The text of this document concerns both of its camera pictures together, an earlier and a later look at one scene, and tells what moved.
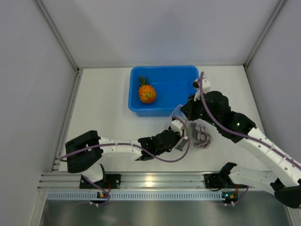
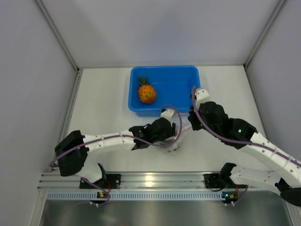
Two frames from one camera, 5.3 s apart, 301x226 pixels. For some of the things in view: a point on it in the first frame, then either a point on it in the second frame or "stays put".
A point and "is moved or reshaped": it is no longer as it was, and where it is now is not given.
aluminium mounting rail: [67, 181] stays put
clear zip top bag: [198, 135] is moved or reshaped
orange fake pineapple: [147, 92] stays put
